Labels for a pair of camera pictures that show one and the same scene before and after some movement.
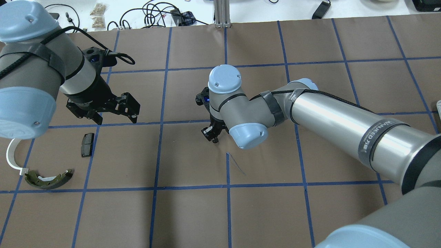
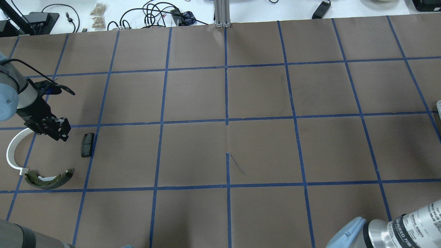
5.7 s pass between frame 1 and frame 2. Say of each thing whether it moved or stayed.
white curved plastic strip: stayed
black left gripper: moved
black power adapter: stayed
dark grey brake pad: stayed
